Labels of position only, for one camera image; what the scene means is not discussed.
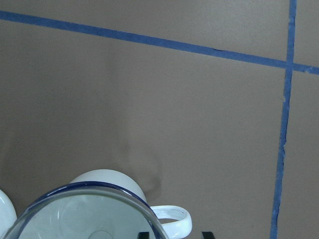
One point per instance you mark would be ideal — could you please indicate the white enamel lid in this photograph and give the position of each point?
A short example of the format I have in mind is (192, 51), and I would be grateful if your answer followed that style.
(7, 212)

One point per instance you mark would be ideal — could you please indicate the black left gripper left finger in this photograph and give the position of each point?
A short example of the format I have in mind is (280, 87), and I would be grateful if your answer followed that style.
(143, 235)

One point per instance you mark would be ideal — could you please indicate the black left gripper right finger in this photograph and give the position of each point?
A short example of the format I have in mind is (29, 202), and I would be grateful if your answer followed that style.
(207, 235)

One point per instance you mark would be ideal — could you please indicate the white enamel mug blue rim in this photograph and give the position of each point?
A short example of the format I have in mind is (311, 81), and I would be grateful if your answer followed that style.
(176, 221)

